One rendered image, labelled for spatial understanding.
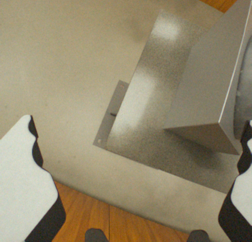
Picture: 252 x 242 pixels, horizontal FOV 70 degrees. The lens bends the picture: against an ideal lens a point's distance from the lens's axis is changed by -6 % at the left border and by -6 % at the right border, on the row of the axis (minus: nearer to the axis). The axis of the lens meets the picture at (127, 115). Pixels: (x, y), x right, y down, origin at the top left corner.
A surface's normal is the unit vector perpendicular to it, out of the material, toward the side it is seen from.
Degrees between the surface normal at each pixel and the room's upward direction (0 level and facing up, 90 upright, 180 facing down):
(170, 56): 0
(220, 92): 90
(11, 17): 0
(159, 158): 0
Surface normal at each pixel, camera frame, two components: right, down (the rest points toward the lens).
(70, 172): 0.09, -0.09
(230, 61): -0.92, -0.38
